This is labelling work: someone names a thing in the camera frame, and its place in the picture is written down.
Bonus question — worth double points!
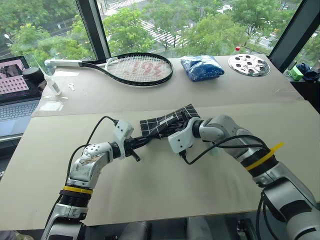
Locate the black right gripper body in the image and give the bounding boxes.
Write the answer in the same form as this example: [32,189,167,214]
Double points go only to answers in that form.
[163,115,192,137]

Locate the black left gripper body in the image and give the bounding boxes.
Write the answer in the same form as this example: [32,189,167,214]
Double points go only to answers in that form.
[123,137,145,158]

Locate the black white grid pouch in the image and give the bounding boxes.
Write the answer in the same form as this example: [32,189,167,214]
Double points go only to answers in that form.
[139,103,202,138]

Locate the blue plastic bag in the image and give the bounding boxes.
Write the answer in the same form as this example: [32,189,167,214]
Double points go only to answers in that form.
[180,55,225,82]

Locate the black white tennis racket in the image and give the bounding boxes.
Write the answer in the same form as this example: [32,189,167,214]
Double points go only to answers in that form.
[44,52,175,88]

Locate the round perforated metal plate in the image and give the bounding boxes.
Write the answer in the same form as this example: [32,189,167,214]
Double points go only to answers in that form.
[227,53,272,77]

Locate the clear plastic sheet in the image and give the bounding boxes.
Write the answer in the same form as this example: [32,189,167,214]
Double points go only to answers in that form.
[38,95,69,112]

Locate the clear plastic syringe tube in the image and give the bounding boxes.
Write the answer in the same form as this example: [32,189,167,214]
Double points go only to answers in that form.
[36,58,63,97]

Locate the small green box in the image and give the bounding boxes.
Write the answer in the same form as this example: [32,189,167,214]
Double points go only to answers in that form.
[291,65,305,81]

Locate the black round cap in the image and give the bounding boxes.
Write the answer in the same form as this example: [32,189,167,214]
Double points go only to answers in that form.
[22,67,43,82]

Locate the open laptop computer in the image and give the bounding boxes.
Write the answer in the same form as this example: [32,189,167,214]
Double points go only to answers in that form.
[0,56,43,142]

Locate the dark blue cloth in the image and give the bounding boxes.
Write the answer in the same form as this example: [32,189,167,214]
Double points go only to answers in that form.
[295,62,320,82]

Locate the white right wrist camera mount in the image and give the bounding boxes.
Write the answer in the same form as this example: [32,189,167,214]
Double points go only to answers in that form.
[167,117,201,154]

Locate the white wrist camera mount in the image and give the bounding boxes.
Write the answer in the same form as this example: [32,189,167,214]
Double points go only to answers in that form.
[167,117,201,154]
[113,119,135,160]

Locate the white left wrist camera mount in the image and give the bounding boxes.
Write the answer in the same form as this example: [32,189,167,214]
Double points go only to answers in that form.
[113,119,135,160]

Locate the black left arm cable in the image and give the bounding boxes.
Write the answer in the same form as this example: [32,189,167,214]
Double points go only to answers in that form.
[67,115,119,176]

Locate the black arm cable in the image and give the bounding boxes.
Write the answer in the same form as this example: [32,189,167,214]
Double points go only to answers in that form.
[67,115,119,176]
[179,134,272,166]

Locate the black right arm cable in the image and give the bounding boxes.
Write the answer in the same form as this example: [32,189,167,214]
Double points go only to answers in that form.
[179,134,272,166]

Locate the yellow cable tie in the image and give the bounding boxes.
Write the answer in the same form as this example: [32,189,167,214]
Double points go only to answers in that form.
[246,142,286,172]

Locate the black window frame post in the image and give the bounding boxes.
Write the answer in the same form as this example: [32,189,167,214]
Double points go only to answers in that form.
[268,0,320,75]
[75,0,112,63]

